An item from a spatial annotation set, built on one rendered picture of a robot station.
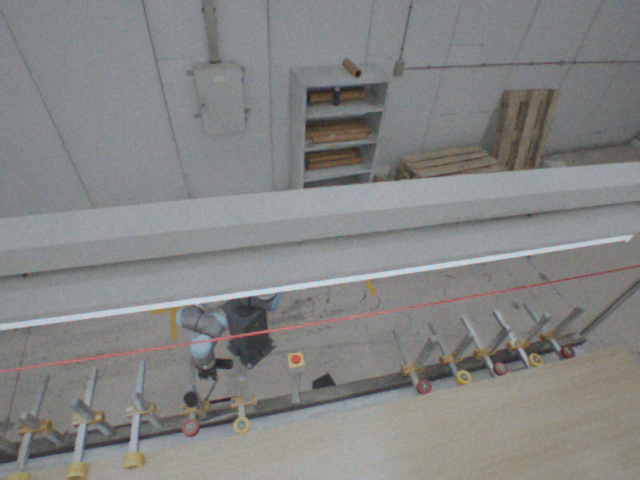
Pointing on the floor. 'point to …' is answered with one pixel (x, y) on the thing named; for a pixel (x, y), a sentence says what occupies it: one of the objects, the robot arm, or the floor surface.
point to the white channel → (300, 215)
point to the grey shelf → (299, 81)
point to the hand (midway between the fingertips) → (217, 377)
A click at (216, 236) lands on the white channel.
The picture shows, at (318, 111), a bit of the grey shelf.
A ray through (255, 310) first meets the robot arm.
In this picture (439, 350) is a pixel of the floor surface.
